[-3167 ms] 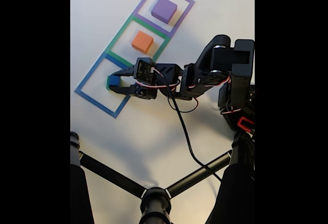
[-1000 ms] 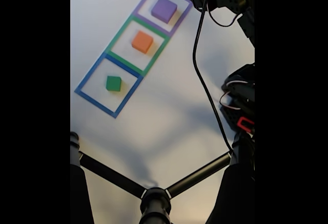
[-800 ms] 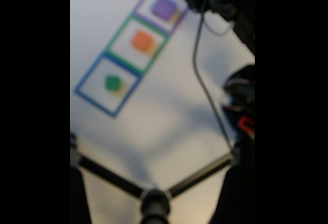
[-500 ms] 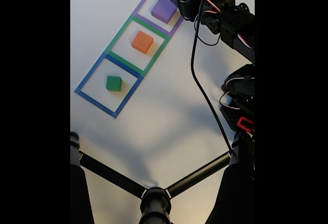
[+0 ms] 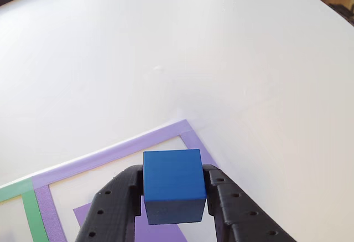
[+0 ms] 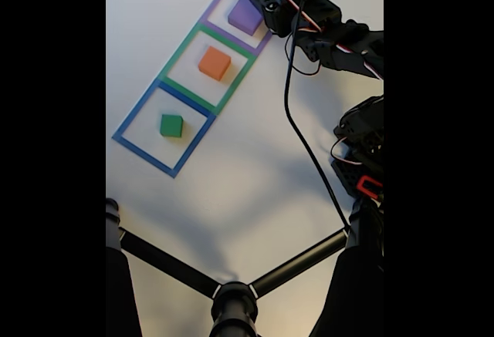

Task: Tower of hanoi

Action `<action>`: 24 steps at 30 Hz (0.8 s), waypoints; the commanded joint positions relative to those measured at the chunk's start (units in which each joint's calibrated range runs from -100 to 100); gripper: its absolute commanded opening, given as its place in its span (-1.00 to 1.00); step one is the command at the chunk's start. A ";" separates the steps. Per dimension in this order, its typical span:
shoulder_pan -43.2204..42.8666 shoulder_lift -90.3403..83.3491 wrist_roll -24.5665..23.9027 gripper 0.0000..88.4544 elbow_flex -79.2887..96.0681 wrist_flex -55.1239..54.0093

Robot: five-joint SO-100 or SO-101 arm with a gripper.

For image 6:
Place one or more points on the purple block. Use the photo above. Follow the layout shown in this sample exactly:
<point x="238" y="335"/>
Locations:
<point x="245" y="15"/>

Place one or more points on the orange block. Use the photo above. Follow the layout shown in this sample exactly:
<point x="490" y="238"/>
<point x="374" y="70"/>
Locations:
<point x="214" y="62"/>

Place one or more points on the green cube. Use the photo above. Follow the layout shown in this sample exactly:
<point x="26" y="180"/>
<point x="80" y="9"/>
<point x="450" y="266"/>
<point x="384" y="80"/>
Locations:
<point x="171" y="125"/>

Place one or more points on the purple tape square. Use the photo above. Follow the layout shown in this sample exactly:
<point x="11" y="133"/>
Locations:
<point x="227" y="35"/>

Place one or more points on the green tape square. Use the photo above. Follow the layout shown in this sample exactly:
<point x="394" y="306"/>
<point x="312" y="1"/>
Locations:
<point x="189" y="96"/>

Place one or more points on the red clamp part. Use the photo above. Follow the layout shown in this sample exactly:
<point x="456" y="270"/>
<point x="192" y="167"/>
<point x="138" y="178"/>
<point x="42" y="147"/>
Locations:
<point x="361" y="184"/>

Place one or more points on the blue tape square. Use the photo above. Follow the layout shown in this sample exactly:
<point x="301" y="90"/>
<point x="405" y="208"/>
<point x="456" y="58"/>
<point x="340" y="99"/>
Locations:
<point x="143" y="156"/>

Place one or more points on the black tripod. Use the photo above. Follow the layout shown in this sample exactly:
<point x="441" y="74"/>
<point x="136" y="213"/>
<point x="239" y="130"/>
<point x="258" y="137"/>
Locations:
<point x="233" y="306"/>

